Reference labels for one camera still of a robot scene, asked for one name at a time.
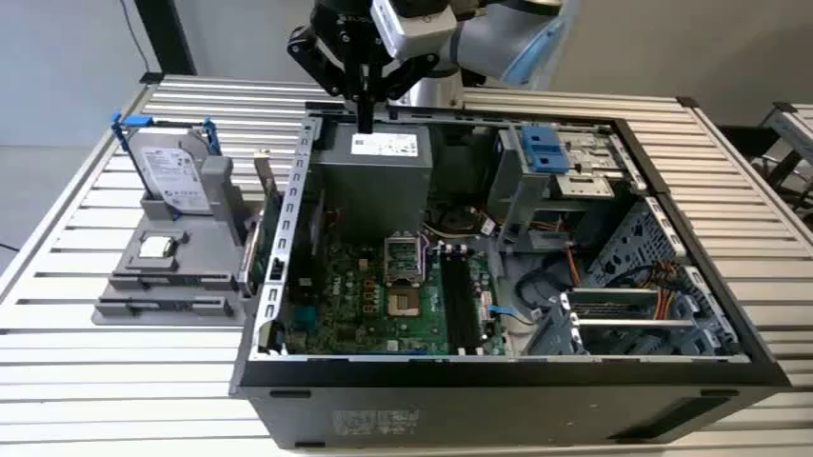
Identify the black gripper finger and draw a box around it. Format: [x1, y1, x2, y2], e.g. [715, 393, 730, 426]
[364, 53, 440, 134]
[284, 27, 368, 133]

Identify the black RAM slot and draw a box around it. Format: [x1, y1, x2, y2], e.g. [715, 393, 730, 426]
[440, 245, 466, 356]
[455, 245, 483, 356]

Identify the green RAM stick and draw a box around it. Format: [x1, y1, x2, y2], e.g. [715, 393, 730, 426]
[136, 273, 229, 284]

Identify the grey power supply unit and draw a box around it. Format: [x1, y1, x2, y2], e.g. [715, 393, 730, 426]
[310, 122, 435, 239]

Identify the blue drive latch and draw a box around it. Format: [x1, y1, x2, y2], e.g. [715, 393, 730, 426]
[518, 125, 569, 174]

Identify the round dark fan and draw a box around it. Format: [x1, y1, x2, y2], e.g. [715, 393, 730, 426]
[435, 203, 484, 235]

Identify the hard disk in blue carrier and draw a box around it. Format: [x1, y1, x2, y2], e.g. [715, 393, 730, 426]
[109, 110, 221, 216]

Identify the green graphics card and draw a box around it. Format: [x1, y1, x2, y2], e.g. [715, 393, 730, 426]
[239, 149, 284, 297]

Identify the black case fan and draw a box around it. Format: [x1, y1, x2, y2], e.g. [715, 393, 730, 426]
[299, 188, 330, 297]

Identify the metal socket cover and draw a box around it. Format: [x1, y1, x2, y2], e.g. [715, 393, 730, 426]
[382, 229, 427, 286]

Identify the grey parts rack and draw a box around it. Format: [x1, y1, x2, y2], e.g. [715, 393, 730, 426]
[92, 154, 263, 328]

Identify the silver CPU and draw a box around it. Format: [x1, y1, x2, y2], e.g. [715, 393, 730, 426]
[137, 234, 176, 259]

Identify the CPU socket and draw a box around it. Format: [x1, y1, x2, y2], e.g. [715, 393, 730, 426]
[386, 284, 426, 321]

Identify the green motherboard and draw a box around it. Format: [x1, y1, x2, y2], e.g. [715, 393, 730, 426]
[282, 232, 510, 356]

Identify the grey disk bay cage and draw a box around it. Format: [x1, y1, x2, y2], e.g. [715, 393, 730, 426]
[525, 265, 746, 357]

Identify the metal side table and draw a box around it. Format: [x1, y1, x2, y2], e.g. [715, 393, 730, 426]
[717, 101, 813, 211]

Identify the black open PC case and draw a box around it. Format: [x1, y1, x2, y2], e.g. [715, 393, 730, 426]
[227, 100, 793, 451]

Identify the black upright post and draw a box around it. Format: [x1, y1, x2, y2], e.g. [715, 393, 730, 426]
[135, 0, 199, 78]

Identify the orange wire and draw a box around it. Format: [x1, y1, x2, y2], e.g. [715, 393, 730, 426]
[563, 241, 581, 289]

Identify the blue flat data wire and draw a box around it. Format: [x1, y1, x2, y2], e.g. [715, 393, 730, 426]
[484, 303, 549, 321]

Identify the red yellow wire bundle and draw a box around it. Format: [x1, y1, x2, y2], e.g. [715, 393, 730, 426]
[639, 259, 679, 324]

